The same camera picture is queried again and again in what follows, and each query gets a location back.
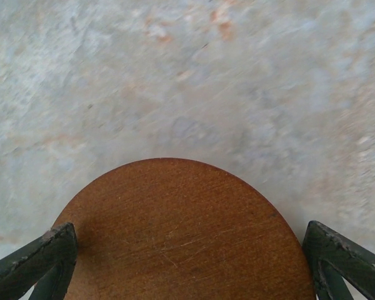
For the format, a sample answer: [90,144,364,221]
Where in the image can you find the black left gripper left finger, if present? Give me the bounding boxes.
[0,222,78,300]

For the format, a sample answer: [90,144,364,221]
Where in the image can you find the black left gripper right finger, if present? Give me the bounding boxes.
[302,220,375,300]

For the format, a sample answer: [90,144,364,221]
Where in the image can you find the plain brown wooden coaster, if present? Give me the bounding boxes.
[51,157,316,300]

